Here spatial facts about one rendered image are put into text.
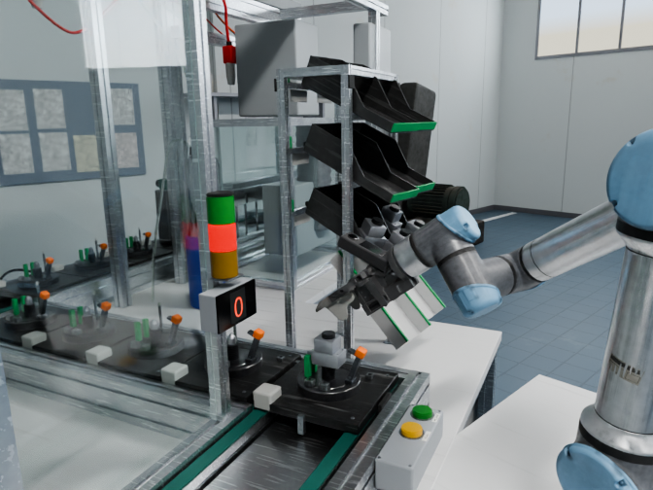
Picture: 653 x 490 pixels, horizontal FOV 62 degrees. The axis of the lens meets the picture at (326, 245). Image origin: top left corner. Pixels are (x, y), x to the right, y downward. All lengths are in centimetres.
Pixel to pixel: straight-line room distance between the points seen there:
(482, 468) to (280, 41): 178
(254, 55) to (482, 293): 172
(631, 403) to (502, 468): 45
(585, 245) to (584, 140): 808
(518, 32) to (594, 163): 238
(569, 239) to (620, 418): 30
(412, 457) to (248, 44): 187
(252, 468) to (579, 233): 70
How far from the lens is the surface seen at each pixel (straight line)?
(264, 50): 241
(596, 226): 94
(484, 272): 98
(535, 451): 128
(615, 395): 82
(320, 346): 117
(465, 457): 122
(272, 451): 112
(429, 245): 99
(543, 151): 926
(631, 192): 72
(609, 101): 891
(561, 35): 924
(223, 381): 111
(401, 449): 104
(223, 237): 98
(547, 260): 100
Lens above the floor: 154
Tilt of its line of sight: 13 degrees down
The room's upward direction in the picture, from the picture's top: 1 degrees counter-clockwise
